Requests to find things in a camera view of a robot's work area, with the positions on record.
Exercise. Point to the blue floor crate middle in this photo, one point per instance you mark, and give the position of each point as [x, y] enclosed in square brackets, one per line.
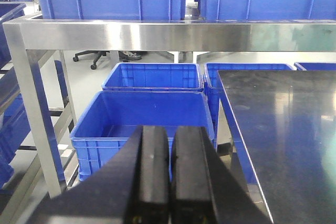
[210, 79]

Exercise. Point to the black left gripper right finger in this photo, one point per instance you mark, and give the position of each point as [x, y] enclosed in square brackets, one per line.
[203, 189]

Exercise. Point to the black office chair base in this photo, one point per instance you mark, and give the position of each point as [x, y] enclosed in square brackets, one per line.
[125, 56]

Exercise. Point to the stainless steel shelf frame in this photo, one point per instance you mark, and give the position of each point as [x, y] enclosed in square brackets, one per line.
[32, 41]

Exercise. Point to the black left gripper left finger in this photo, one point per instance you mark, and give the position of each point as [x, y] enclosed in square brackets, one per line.
[132, 187]

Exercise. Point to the blue floor crate far right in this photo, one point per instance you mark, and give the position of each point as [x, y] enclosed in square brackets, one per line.
[312, 66]

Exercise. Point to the blue floor crate near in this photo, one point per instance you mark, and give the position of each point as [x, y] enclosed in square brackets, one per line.
[112, 116]

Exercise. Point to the blue crates on left rack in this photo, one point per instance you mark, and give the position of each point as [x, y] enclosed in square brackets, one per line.
[14, 122]

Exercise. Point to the blue floor crate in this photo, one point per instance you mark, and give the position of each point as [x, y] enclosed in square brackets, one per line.
[154, 77]
[112, 116]
[312, 66]
[210, 79]

